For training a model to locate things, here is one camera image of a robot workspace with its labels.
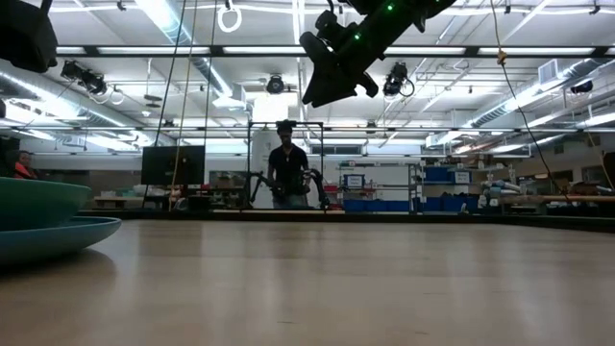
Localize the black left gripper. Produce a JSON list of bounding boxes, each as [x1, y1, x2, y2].
[[0, 0, 59, 74]]

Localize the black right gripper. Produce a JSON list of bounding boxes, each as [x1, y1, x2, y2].
[[300, 9, 381, 109]]

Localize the large teal plastic plate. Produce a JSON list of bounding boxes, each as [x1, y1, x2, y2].
[[0, 176, 93, 232]]

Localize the standing person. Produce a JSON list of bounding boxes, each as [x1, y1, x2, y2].
[[266, 118, 312, 210]]

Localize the low blue storage bins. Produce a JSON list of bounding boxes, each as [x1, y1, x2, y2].
[[343, 195, 481, 213]]

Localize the seated person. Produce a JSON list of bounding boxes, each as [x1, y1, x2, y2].
[[12, 149, 40, 181]]

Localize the shelf blue storage bins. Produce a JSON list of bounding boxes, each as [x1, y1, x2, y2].
[[423, 165, 473, 185]]

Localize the black monitor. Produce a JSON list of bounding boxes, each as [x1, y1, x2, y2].
[[140, 145, 207, 186]]

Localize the large blue plastic plate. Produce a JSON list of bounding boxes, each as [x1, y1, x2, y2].
[[0, 215, 123, 266]]

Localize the black ceiling-hung camera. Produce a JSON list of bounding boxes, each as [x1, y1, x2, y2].
[[60, 60, 110, 96], [382, 62, 415, 98], [265, 74, 286, 95]]

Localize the white cable ring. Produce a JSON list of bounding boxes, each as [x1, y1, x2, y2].
[[216, 3, 243, 34]]

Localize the hanging yellowish rope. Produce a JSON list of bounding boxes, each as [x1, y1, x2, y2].
[[167, 0, 199, 211]]

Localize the hanging black cable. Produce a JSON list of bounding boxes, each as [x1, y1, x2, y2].
[[153, 0, 188, 147]]

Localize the hanging cable with yellow tag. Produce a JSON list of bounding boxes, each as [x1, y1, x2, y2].
[[488, 0, 571, 201]]

